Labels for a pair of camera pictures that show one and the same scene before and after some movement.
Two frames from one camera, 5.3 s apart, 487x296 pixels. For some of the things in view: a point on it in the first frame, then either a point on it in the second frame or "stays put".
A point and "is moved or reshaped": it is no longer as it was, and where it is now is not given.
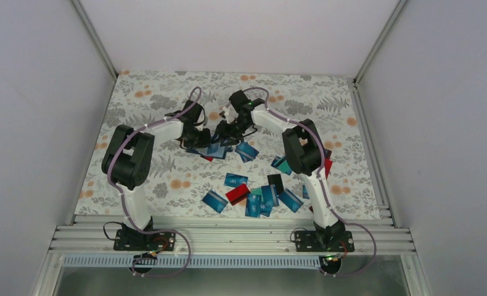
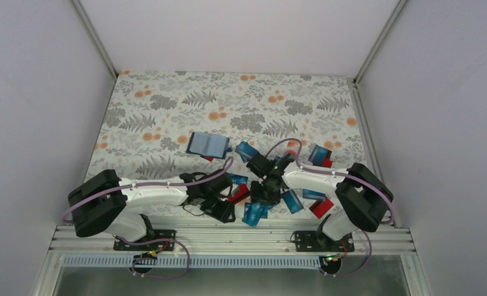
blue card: (290, 200) stays put
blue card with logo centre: (235, 180) stays put
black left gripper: (204, 141) -> (222, 214)
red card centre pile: (236, 195) stays put
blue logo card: (253, 206) is moved or reshaped
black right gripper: (225, 134) -> (256, 197)
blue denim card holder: (213, 149) stays put
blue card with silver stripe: (246, 152) stays put
